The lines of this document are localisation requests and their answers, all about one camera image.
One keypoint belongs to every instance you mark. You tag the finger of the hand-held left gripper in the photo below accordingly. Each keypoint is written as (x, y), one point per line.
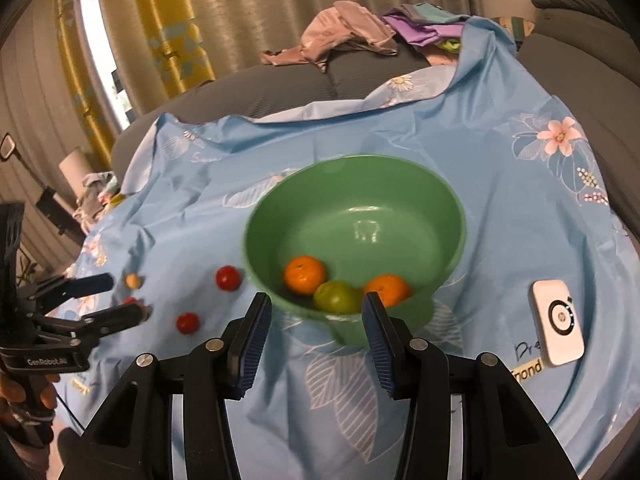
(92, 283)
(117, 317)

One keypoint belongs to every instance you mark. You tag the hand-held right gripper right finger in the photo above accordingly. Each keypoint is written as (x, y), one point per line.
(378, 345)

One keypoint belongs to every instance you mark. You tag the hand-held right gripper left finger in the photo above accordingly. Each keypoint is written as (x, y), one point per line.
(250, 345)

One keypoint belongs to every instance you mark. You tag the red cherry tomato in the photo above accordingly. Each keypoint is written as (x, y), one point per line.
(227, 277)
(188, 323)
(131, 301)

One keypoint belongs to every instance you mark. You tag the small yellow cherry tomato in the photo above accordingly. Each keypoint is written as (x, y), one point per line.
(132, 280)

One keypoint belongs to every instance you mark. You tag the green plastic bowl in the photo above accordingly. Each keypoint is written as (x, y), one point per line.
(360, 195)

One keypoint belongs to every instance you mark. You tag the person's left hand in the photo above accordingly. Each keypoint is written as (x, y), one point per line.
(10, 391)

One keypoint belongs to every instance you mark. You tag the orange mandarin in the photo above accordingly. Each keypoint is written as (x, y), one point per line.
(390, 287)
(305, 275)

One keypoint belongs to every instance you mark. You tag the green tomato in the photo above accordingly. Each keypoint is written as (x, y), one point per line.
(337, 296)

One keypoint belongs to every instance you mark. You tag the black tripod stand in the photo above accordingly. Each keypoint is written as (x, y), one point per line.
(57, 210)

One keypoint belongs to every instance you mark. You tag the pile of pale clothes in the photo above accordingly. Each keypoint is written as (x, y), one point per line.
(95, 195)

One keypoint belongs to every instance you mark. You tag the white paper roll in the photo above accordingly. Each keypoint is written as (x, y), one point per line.
(75, 167)

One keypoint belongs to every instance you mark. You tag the white pocket device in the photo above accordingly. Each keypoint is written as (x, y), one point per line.
(542, 300)

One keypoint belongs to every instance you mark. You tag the beige curtain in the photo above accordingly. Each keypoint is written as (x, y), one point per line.
(35, 110)
(275, 0)

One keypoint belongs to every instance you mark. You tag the blue floral cloth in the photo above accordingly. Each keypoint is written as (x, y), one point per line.
(450, 160)

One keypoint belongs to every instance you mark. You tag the window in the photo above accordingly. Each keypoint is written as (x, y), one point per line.
(97, 50)

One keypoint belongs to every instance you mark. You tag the grey sofa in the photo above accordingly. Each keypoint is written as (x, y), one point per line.
(300, 90)

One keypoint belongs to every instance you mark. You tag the yellow patterned curtain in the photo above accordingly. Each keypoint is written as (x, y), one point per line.
(150, 20)

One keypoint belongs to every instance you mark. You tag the light pink garment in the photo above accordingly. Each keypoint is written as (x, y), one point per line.
(440, 58)

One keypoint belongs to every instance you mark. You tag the lime green garment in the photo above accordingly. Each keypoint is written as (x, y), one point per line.
(448, 44)

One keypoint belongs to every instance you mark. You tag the purple garment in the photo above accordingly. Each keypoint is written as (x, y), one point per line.
(415, 29)

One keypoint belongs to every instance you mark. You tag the teal garment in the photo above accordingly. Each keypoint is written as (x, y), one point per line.
(422, 10)

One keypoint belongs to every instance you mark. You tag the printed pillow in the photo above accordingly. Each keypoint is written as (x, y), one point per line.
(512, 27)

